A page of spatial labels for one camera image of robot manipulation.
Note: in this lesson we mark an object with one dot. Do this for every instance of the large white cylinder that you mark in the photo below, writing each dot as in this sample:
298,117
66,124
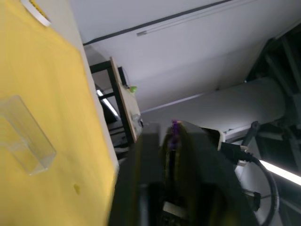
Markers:
225,106

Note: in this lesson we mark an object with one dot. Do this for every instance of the wooden board table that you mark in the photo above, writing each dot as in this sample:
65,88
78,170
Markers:
125,106

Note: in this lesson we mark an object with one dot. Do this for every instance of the white strip light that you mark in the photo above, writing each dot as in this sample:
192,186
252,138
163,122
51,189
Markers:
279,170

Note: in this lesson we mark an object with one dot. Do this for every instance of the clear plastic fuse box cover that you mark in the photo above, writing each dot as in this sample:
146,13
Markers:
28,136

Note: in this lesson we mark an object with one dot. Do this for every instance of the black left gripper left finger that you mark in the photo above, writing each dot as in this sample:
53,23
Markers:
138,179

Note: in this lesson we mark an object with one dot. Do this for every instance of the black metal shelf frame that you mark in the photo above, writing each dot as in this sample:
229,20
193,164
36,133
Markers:
113,99

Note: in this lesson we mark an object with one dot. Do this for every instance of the small green object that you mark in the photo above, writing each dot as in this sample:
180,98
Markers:
133,89

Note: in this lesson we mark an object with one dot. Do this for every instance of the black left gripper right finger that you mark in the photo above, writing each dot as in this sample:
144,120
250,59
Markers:
202,174

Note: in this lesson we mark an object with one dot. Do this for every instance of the dark metal frame structure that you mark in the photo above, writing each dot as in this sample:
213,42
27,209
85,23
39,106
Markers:
279,66

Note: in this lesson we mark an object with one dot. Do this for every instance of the white fuse box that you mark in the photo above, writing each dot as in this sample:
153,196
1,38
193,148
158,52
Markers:
37,11

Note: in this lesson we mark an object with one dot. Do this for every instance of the yellow table mat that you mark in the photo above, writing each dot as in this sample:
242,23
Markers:
47,106

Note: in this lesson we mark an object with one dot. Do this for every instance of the small purple fuse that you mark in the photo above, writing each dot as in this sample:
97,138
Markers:
175,137

